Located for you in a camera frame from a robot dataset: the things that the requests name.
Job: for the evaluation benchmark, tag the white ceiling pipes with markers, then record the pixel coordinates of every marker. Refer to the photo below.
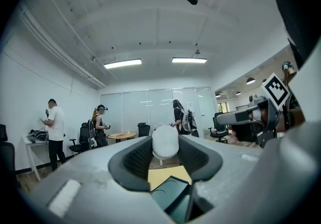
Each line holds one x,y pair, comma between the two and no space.
62,49

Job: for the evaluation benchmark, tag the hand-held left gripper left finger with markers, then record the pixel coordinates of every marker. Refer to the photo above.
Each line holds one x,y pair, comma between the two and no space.
87,175

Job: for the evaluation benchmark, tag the person's right forearm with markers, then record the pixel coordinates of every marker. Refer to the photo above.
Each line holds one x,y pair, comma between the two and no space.
298,118

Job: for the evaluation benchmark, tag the long ceiling light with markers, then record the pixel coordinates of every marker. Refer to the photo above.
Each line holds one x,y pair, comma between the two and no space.
189,60
123,63

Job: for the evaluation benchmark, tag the person's black shirt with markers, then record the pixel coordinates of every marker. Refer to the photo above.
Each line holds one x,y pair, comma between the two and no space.
296,4

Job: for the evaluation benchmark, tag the window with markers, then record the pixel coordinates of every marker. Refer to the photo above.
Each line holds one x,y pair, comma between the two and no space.
222,107

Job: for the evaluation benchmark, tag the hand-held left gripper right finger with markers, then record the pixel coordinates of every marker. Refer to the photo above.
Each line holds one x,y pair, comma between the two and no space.
233,165

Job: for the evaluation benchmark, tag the dark teal box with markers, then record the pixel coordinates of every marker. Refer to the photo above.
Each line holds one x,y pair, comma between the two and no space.
170,193

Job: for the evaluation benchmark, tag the round wooden table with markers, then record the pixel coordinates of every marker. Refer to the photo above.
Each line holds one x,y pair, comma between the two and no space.
130,134

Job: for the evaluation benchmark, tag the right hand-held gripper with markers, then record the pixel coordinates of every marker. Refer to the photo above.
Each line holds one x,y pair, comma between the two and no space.
276,91

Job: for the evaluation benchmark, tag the white desk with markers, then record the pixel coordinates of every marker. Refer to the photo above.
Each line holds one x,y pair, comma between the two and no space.
35,141

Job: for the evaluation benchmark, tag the black mesh office chair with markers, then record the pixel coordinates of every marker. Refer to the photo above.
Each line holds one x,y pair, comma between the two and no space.
7,155

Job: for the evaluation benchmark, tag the black bags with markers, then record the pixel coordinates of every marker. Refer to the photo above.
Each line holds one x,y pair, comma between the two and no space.
37,135

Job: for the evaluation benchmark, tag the white rounded object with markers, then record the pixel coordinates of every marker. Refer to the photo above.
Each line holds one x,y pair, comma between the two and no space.
165,142

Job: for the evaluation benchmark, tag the white paper notice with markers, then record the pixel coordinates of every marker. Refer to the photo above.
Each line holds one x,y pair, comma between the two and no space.
190,108

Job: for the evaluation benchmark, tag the person's right hand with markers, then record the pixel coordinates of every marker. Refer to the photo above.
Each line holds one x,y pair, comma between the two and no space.
263,115

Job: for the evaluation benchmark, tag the black and white backpack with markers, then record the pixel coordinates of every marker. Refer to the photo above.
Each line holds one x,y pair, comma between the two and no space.
189,122

